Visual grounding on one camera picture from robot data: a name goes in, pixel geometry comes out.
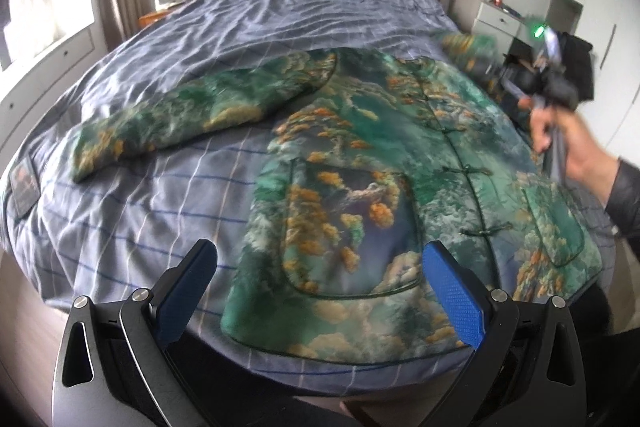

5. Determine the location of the bed with blue striped sheet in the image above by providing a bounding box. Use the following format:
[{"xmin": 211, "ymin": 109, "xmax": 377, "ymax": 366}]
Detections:
[{"xmin": 0, "ymin": 0, "xmax": 621, "ymax": 408}]

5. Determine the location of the person's right hand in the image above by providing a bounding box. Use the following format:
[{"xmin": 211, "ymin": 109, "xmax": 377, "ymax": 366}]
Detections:
[{"xmin": 528, "ymin": 104, "xmax": 621, "ymax": 195}]

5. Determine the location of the white desk with drawer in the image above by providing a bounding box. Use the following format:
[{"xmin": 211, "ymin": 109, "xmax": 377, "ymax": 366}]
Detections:
[{"xmin": 450, "ymin": 0, "xmax": 531, "ymax": 58}]

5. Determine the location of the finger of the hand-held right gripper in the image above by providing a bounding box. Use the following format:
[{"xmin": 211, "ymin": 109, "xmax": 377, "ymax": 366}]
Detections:
[{"xmin": 467, "ymin": 57, "xmax": 521, "ymax": 96}]

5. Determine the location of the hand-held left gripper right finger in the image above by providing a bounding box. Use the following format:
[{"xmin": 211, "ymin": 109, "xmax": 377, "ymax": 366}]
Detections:
[{"xmin": 422, "ymin": 241, "xmax": 608, "ymax": 427}]

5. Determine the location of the green printed padded jacket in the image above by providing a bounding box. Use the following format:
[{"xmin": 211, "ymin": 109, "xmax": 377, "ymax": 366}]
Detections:
[{"xmin": 70, "ymin": 32, "xmax": 601, "ymax": 365}]

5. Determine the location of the white wardrobe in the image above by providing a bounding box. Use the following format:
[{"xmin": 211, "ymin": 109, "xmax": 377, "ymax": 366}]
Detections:
[{"xmin": 575, "ymin": 0, "xmax": 640, "ymax": 168}]

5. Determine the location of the white low window cabinet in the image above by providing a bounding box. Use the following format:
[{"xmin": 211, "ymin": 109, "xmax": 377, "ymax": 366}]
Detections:
[{"xmin": 0, "ymin": 27, "xmax": 108, "ymax": 158}]

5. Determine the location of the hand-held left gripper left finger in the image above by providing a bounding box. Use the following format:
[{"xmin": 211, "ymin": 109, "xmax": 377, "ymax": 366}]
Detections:
[{"xmin": 51, "ymin": 238, "xmax": 219, "ymax": 427}]

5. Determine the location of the wooden nightstand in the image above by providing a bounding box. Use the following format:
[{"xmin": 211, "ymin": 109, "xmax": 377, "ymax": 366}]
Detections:
[{"xmin": 137, "ymin": 4, "xmax": 173, "ymax": 28}]

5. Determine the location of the black jacket on chair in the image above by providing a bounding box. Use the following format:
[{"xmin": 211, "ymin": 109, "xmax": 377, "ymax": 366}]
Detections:
[{"xmin": 555, "ymin": 32, "xmax": 601, "ymax": 100}]

